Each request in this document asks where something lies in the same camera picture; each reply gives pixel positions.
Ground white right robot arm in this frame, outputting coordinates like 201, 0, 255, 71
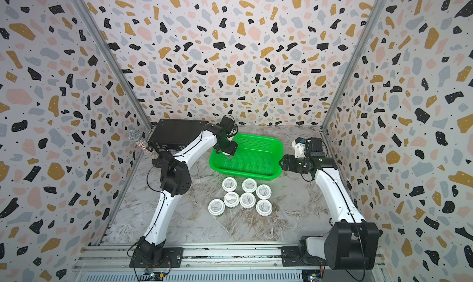
279, 155, 379, 270

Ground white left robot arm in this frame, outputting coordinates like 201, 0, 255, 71
129, 116, 238, 269

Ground green plastic basket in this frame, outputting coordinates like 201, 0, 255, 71
209, 134, 284, 181

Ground black ribbed hard case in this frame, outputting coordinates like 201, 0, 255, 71
149, 119, 208, 151

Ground black microphone stand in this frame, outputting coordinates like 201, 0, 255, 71
147, 141, 166, 168

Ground rhinestone silver microphone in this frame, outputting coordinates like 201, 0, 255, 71
128, 130, 150, 157

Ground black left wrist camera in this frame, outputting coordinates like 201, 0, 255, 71
219, 114, 238, 137

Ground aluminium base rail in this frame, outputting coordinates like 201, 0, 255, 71
71, 242, 390, 282

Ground aluminium corner post right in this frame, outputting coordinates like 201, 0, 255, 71
321, 0, 387, 132

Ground aluminium corner post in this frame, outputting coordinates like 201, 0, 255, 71
70, 0, 152, 133
321, 0, 387, 132

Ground aluminium corner post left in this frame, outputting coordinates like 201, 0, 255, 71
70, 0, 152, 133

